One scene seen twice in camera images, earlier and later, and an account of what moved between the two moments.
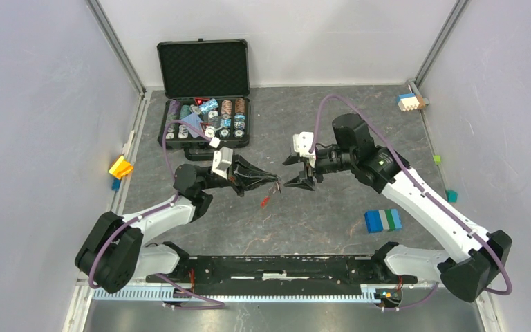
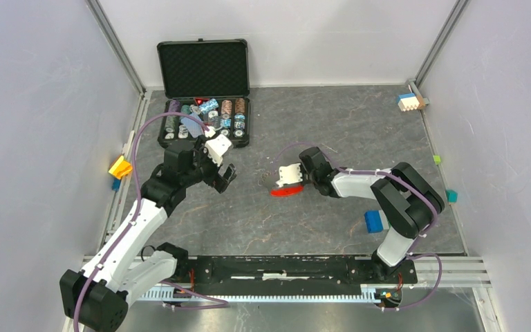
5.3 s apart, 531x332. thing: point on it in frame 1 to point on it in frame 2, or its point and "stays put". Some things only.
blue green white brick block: x=388 y=220 stays put
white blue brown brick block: x=410 y=102 stays put
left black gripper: x=244 y=167 to x=218 y=182
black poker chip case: x=206 y=90 stays put
